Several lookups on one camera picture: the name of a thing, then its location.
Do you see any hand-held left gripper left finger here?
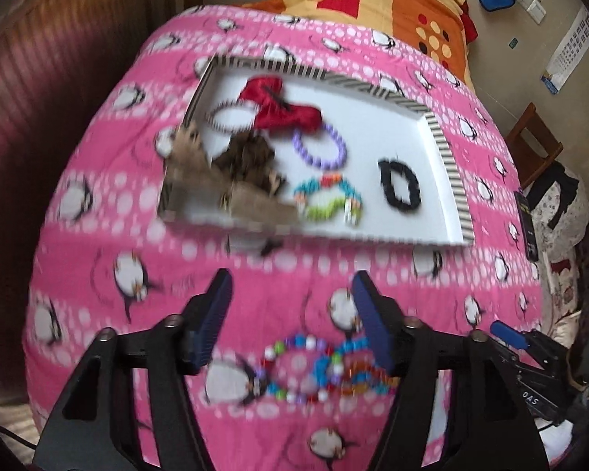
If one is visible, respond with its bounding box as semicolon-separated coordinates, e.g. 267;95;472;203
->
32;268;234;471

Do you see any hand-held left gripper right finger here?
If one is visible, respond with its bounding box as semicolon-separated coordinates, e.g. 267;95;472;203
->
351;271;551;471

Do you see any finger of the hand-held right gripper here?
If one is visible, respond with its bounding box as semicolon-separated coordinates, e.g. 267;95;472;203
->
490;320;570;370

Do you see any rainbow crystal bead bracelet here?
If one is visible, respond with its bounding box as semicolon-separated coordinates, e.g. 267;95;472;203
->
341;358;401;398

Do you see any white red blue bead bracelet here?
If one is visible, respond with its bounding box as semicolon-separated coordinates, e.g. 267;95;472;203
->
260;334;337;403

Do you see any striped cardboard box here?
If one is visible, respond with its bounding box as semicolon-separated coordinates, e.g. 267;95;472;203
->
157;54;474;247

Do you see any green orange bead bracelet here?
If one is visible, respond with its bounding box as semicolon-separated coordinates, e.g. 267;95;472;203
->
293;173;365;226

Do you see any black scrunchie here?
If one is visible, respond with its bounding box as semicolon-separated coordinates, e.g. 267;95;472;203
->
378;158;423;212

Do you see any beige organza bow with bell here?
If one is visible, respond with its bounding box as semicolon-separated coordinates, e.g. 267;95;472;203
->
164;125;300;229

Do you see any brown scrunchie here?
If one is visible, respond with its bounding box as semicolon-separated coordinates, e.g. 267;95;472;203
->
213;130;285;192

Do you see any purple bead bracelet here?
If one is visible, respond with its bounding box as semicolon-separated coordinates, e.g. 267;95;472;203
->
292;124;348;168

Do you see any silver beaded hair tie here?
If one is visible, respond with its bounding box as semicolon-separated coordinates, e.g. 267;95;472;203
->
205;99;256;133

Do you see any red satin bow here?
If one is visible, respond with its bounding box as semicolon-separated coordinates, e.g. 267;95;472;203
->
238;75;324;134

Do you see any white printed cloth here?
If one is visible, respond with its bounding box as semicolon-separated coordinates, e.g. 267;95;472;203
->
523;159;589;349

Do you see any black remote control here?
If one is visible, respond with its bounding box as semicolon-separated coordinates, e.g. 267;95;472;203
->
514;191;541;262

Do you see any pink penguin blanket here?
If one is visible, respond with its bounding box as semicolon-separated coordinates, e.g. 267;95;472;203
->
22;4;551;471

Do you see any black garment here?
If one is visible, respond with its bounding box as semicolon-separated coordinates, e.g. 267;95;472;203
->
544;163;579;230

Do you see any wooden chair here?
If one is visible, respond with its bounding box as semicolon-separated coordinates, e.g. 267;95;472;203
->
505;103;563;187

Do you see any wooden panelled cabinet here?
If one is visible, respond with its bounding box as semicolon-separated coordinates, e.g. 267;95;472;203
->
0;0;207;403

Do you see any orange floral quilt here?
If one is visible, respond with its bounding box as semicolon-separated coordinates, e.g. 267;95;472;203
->
243;0;479;94

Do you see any black cable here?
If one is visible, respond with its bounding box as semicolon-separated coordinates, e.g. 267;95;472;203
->
0;422;36;452

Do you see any wall calendar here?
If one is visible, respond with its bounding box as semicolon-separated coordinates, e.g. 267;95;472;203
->
545;7;589;94

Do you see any white wall socket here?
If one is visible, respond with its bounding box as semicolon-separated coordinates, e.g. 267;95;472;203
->
518;0;547;24

